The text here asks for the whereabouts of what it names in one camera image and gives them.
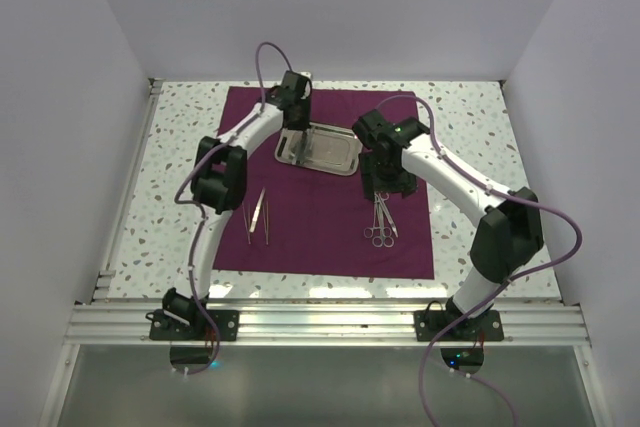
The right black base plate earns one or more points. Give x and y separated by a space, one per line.
433 322

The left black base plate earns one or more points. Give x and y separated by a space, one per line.
165 327

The steel scalpel handle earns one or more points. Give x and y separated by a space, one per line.
303 148

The aluminium front rail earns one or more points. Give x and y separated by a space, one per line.
329 323

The wide steel tweezers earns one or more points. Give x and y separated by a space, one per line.
257 212

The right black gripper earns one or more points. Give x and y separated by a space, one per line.
406 183

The aluminium left side rail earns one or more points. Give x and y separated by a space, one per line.
107 265

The small steel scissors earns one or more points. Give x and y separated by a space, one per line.
386 240

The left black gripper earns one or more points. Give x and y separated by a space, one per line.
304 123

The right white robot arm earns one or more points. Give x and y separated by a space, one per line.
508 226

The purple cloth wrap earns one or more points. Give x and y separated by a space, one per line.
316 226

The steel instrument tray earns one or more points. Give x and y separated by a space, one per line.
334 150

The aluminium rail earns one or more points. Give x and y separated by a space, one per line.
329 323
107 265

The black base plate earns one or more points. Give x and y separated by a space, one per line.
165 327
433 322

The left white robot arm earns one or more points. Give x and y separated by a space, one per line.
218 183

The steel forceps with rings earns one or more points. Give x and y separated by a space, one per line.
375 230

